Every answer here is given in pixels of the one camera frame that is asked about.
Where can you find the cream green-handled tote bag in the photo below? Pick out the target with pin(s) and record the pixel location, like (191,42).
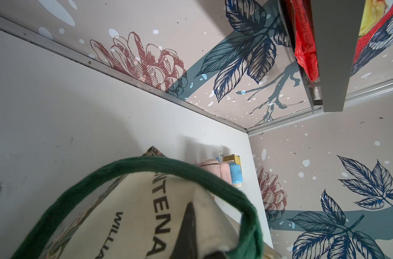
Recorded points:
(148,207)

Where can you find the red Chuba cassava chips bag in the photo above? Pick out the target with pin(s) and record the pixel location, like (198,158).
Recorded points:
(375,34)

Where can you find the black wire wall basket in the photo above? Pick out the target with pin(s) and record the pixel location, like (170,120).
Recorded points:
(336,27)

